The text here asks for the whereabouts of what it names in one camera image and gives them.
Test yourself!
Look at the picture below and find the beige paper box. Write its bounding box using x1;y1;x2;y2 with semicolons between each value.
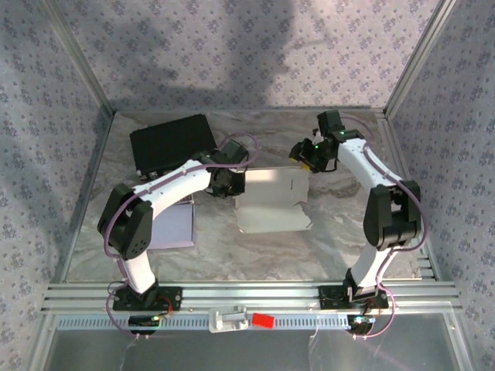
234;165;313;235

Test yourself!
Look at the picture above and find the lavender paper box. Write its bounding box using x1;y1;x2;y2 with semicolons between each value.
148;195;196;250

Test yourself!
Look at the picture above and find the black ribbed carrying case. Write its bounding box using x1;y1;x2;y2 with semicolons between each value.
129;114;218;181

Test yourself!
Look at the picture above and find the red plastic block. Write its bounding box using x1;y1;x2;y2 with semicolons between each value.
251;313;276;329

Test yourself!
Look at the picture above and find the black controller module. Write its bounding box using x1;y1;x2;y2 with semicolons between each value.
346;315;376;335
129;315;160;335

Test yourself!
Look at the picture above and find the grey metal panel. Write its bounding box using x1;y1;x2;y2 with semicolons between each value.
29;312;476;371

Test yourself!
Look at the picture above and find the aluminium side rail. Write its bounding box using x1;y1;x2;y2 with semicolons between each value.
377;110;444;283
48;110;118;285

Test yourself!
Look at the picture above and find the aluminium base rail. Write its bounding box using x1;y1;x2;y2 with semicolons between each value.
41;281;463;312

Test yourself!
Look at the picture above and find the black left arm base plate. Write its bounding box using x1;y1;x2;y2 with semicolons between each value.
112;286;183;311

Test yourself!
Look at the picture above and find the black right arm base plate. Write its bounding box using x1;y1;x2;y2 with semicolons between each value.
319;285;390;310

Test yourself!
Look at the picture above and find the aluminium frame post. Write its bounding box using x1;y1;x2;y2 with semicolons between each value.
382;0;463;119
40;0;118;115

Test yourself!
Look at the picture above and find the white plastic bracket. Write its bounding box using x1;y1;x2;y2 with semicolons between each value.
207;305;249;333

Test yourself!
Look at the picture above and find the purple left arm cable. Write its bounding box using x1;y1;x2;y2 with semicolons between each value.
104;132;260;341

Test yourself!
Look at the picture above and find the grey slotted cable duct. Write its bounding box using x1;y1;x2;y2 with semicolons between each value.
56;313;351;332

